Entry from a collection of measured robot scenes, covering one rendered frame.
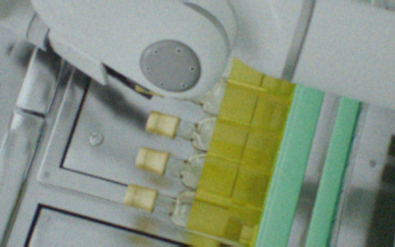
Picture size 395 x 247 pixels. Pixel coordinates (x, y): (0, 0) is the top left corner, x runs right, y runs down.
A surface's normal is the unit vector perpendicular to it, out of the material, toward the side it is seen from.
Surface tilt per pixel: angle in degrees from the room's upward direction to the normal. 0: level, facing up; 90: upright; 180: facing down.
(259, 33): 46
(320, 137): 90
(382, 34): 89
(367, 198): 90
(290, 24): 85
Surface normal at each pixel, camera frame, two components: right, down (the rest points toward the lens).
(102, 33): -0.24, 0.59
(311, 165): 0.04, -0.25
